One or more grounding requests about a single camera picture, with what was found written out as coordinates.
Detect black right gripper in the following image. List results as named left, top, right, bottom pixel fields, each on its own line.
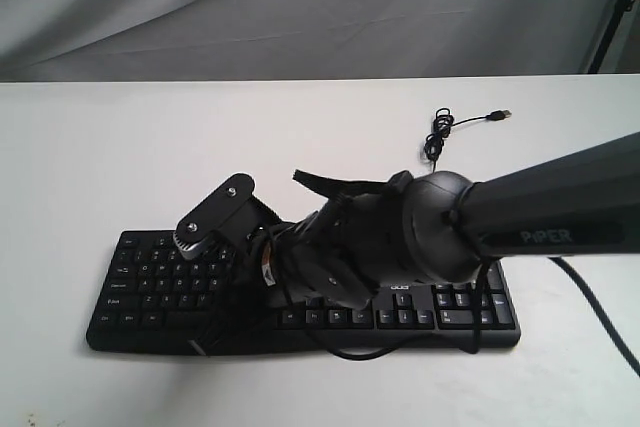
left=234, top=196, right=381, bottom=309

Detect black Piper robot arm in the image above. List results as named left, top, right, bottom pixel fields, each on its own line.
left=242, top=134, right=639, bottom=308

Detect grey backdrop cloth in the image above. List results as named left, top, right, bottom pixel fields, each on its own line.
left=1, top=0, right=611, bottom=82

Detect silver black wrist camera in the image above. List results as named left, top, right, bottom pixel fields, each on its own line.
left=173, top=173, right=281, bottom=261

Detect black tripod stand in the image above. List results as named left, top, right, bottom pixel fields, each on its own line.
left=580, top=0, right=636, bottom=75

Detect black thick power cable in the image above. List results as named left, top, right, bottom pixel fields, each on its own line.
left=547, top=255, right=640, bottom=373

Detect black acer keyboard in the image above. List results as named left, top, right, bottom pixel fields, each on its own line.
left=85, top=229, right=522, bottom=354

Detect black USB cable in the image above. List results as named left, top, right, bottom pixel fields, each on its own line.
left=418, top=107, right=513, bottom=174

